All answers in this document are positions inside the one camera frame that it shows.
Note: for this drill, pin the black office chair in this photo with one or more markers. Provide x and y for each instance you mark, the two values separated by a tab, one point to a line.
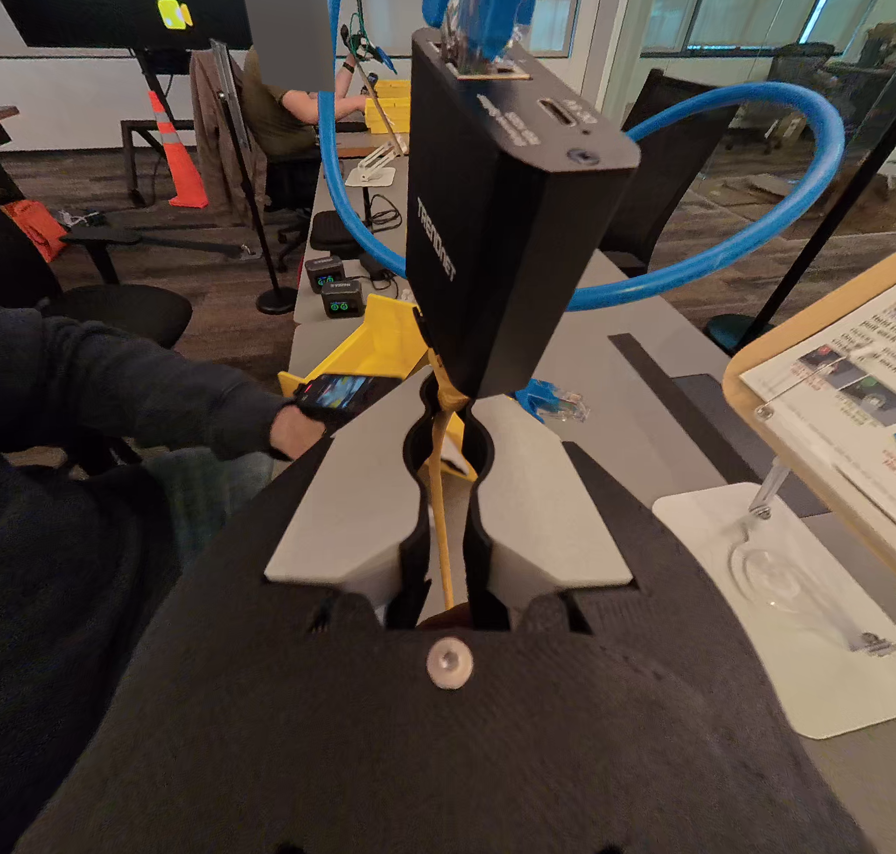
658	188
126	315
287	181

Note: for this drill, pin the small white desk stand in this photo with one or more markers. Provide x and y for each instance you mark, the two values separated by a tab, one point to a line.
367	176

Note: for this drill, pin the stack of yellow bins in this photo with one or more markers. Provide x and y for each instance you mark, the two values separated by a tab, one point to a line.
392	108

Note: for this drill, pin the black stanchion pole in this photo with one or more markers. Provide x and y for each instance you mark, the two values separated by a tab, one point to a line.
735	332
276	301

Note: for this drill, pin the person's blue jeans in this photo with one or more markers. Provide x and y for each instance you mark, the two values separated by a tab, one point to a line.
217	497

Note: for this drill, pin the black network switch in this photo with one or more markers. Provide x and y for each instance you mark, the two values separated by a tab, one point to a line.
490	237

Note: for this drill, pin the person's left forearm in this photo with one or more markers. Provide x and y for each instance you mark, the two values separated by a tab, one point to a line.
140	378

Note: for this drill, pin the orange bag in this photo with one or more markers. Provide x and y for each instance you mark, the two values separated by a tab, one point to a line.
35	227

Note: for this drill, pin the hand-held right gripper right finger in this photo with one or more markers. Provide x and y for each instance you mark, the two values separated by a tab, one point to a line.
546	511

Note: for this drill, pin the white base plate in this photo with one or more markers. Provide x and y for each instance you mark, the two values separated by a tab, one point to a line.
805	672

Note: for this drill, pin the yellow plastic bin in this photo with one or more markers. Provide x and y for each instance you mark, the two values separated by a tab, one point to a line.
378	350

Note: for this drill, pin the printed instruction sheet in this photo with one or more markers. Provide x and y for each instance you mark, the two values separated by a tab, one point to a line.
840	378

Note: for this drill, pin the clear acrylic stand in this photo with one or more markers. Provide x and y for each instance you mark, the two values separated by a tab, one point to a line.
770	486

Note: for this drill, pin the black battery charger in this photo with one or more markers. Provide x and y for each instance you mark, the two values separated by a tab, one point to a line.
323	269
343	295

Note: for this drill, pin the person's left hand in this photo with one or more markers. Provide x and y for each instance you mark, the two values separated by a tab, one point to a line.
297	434

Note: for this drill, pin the orange traffic cone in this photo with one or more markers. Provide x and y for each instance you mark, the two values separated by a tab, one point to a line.
183	174

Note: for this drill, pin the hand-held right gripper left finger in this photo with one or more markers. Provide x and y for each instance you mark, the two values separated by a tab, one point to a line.
350	511

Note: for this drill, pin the brown jacket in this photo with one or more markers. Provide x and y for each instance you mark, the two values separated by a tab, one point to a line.
210	132

